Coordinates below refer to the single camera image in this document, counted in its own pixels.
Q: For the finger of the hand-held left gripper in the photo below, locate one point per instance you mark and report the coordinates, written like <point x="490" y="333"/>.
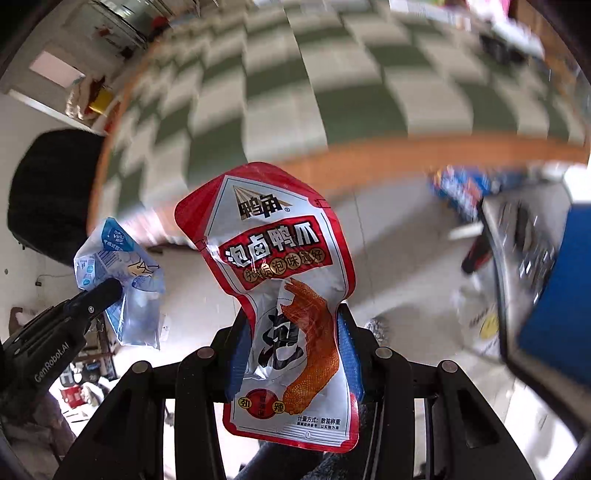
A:
<point x="101" y="293"/>

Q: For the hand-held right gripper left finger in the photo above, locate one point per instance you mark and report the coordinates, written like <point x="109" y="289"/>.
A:
<point x="234" y="369"/>

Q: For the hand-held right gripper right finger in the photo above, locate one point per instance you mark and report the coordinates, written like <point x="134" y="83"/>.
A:
<point x="356" y="369"/>

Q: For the blue white plastic packet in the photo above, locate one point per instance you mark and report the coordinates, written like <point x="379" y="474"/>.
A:
<point x="138" y="277"/>

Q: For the red white snack packet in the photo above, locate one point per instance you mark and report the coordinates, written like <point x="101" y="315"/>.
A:
<point x="272" y="240"/>

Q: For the grey fluffy slipper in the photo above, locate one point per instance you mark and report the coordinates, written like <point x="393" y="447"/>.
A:
<point x="379" y="330"/>

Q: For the black chair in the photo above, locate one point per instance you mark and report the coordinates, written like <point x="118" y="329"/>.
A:
<point x="51" y="194"/>

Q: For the clear plastic bag yellow print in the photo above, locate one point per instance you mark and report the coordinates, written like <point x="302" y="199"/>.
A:
<point x="480" y="318"/>

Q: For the red black shoe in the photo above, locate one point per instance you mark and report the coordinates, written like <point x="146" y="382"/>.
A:
<point x="478" y="256"/>

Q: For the grey metal rack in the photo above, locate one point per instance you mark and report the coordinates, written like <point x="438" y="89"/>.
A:
<point x="521" y="249"/>

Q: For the blue colourful printed box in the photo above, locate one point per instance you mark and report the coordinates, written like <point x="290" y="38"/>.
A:
<point x="459" y="189"/>

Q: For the blue flat panel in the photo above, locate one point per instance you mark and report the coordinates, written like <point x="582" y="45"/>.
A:
<point x="558" y="295"/>

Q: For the pink white board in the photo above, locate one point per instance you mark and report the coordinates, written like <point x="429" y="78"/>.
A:
<point x="57" y="69"/>

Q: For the metal shelf unit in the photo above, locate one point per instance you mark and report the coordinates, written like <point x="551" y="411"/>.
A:
<point x="122" y="21"/>

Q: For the green white checkered mat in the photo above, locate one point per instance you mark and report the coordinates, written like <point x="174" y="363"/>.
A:
<point x="323" y="69"/>

